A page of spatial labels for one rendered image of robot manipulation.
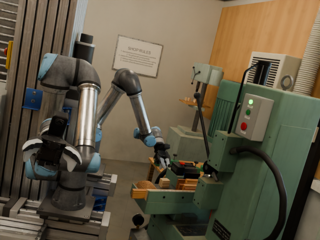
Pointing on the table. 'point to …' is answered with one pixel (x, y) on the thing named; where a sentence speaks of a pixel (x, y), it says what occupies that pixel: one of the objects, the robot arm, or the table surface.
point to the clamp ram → (191, 175)
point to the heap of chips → (145, 185)
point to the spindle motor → (224, 106)
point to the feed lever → (205, 142)
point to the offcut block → (164, 183)
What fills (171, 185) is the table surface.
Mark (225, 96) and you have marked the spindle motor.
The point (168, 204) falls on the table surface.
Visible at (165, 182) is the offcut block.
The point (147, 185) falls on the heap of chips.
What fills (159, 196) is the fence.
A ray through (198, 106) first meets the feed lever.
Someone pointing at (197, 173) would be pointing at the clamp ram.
